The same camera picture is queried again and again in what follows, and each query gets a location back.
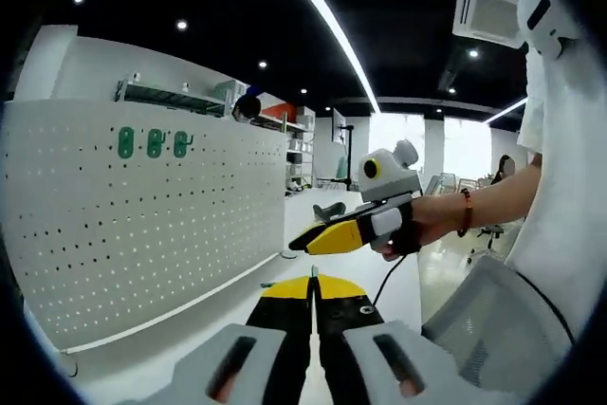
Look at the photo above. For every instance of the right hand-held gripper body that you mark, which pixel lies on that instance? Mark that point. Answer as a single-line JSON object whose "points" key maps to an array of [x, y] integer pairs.
{"points": [[384, 177]]}

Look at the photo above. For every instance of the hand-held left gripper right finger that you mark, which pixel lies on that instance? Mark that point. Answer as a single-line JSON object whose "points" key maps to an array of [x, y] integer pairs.
{"points": [[346, 353]]}

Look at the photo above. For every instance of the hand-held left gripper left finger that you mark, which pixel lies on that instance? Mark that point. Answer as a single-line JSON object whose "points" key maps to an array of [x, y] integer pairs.
{"points": [[280, 348]]}

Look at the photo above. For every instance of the white perforated mounting plate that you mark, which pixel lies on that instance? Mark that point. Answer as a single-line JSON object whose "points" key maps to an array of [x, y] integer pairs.
{"points": [[142, 234]]}

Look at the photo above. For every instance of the person's right hand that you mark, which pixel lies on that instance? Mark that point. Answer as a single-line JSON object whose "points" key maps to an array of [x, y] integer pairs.
{"points": [[436, 220]]}

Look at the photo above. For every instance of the black curved headrest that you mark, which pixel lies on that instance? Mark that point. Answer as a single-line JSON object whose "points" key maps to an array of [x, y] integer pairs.
{"points": [[329, 211]]}

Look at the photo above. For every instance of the display on black tripod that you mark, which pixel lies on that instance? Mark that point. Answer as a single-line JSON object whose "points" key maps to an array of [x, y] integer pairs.
{"points": [[348, 149]]}

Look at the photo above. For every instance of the white storage shelving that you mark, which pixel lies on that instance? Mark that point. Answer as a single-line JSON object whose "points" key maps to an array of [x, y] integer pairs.
{"points": [[299, 149]]}

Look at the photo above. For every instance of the black swivel chair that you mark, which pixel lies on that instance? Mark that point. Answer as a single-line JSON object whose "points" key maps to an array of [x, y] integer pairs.
{"points": [[488, 234]]}

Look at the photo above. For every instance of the grey mesh office chair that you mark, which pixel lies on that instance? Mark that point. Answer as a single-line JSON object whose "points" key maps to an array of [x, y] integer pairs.
{"points": [[493, 324]]}

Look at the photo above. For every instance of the long ceiling light strip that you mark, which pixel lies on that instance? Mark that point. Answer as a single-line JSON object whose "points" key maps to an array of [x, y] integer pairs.
{"points": [[332, 30]]}

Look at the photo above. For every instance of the person's white shirt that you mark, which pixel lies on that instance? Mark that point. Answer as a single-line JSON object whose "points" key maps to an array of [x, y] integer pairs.
{"points": [[555, 187]]}

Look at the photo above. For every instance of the ceiling air conditioner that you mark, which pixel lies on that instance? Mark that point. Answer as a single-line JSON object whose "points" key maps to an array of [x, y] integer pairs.
{"points": [[486, 11]]}

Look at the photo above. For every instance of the grey metal shelving rack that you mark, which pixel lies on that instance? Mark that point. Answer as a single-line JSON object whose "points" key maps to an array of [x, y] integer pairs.
{"points": [[166, 97]]}

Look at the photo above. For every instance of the ceiling spotlights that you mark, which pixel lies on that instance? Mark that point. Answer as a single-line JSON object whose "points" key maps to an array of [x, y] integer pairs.
{"points": [[181, 24]]}

